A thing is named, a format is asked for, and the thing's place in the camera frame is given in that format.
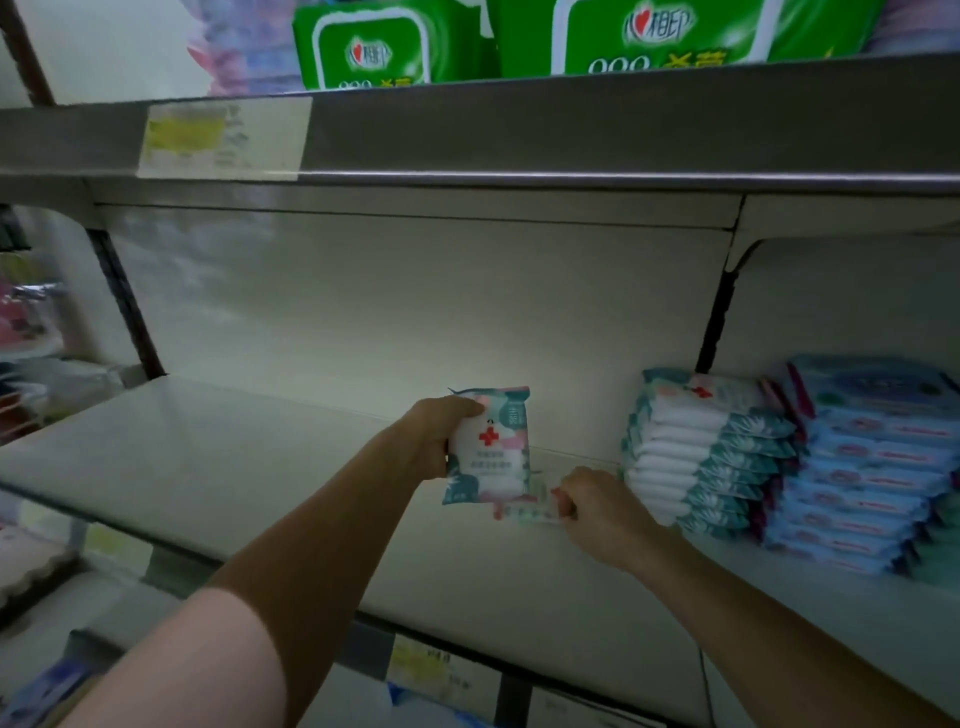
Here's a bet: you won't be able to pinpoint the person's right hand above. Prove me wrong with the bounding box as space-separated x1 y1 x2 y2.
549 465 665 575

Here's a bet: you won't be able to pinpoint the metal store shelving unit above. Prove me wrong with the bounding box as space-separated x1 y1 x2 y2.
0 0 960 728

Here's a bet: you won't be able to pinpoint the stack of white green packets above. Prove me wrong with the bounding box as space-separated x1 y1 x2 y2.
621 367 798 543

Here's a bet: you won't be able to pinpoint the person's left forearm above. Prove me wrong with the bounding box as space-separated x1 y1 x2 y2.
60 442 437 728

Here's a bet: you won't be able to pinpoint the stack of blue red packets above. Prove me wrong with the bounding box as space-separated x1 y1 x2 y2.
750 354 960 578

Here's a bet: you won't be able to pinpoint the hanging packaged goods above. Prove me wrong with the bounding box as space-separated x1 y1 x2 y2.
0 210 71 440

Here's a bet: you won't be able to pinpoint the white textured pack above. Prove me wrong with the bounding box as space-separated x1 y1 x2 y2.
0 525 77 605

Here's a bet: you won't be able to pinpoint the dark plastic bags bundle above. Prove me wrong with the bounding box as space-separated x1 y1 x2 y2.
0 660 95 728

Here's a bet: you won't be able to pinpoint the wipes packet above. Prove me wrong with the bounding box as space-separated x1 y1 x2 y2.
442 387 536 509
495 475 569 528

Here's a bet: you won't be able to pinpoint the person's right forearm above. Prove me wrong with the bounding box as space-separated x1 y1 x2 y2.
627 528 960 728

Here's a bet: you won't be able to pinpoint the person's left hand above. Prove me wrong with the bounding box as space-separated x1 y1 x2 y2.
384 393 489 486

